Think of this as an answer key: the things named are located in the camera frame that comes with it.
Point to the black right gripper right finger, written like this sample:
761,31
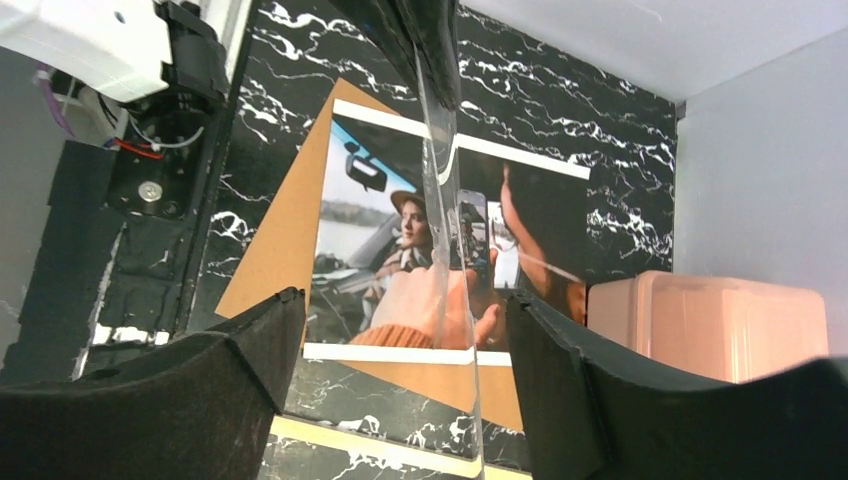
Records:
593,409

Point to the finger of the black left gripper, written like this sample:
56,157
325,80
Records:
416,37

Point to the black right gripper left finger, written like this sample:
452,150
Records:
200,407

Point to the clear acrylic sheet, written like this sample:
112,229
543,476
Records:
451,288

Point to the white wooden picture frame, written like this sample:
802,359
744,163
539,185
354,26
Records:
392,452

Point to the brown cardboard backing board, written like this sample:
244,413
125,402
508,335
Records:
281,255

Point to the printed photo with white border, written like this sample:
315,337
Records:
520,221

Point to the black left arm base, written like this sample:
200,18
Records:
128,211

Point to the translucent orange plastic box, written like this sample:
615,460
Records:
719,327

